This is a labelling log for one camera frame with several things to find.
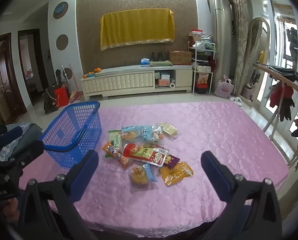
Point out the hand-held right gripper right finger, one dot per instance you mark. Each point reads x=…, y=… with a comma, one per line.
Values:
x=214, y=171

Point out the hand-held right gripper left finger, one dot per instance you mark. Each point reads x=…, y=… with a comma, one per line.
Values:
x=89, y=172

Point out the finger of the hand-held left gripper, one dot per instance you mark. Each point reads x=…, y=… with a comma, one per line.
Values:
x=29, y=151
x=11, y=135

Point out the orange striped snack packet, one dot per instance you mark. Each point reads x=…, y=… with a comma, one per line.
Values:
x=114, y=153

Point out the purple yellow snack packet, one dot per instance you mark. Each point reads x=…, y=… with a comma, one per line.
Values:
x=173, y=160

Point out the green white snack packet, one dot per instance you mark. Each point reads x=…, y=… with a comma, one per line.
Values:
x=114, y=138

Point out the blue plastic basket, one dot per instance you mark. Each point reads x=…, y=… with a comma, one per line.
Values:
x=74, y=130

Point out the yellow cake packet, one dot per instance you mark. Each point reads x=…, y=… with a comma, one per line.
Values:
x=140, y=176

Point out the red snack packet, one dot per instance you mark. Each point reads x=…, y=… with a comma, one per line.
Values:
x=144, y=155

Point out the light blue cartoon snack packet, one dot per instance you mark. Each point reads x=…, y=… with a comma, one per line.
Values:
x=134, y=133

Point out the clear packet of yellow crackers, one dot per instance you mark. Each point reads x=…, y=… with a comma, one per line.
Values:
x=170, y=130

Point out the clear cartoon snack packet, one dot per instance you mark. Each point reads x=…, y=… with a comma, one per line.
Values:
x=155, y=132

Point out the pink quilted bedspread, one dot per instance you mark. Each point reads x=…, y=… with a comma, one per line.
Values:
x=226, y=135

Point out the black bag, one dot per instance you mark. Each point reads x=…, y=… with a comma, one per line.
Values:
x=49, y=101

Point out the red bag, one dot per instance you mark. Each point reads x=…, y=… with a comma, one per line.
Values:
x=61, y=94

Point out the white slippers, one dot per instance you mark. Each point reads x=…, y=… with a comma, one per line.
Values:
x=236, y=100

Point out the mop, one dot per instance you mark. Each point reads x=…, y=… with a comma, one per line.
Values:
x=67, y=80

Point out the pink bag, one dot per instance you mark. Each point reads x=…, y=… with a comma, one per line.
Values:
x=224, y=89

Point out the toilet paper roll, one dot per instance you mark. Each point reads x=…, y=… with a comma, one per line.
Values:
x=172, y=85

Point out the red black gloves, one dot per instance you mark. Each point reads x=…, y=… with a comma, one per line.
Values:
x=281, y=100

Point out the white tv cabinet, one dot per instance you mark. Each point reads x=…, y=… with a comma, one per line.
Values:
x=129, y=81

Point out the boxes in cabinet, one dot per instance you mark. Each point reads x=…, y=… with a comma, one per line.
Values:
x=164, y=78

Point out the wooden drying rack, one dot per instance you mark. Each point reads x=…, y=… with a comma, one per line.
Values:
x=276, y=76

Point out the white metal shelf rack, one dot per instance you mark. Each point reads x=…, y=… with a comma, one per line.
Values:
x=201, y=55

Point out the brown cardboard box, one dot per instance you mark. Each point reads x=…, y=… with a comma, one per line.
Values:
x=180, y=58

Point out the green folded cloth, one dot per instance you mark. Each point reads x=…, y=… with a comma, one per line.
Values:
x=161, y=63

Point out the blue tissue box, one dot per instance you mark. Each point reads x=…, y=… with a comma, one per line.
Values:
x=145, y=61

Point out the arched floor mirror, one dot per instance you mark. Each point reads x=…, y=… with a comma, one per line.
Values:
x=257, y=55

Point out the silver tower air conditioner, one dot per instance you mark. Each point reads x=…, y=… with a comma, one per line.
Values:
x=220, y=37

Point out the patterned curtain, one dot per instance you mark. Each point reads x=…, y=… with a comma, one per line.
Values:
x=240, y=30

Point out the yellow cloth cover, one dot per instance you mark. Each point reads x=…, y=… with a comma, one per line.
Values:
x=136, y=27

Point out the brown round wall decor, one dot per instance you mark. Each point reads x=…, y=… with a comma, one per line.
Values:
x=62, y=42

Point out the blue round wall decor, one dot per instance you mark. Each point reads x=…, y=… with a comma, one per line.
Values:
x=60, y=10

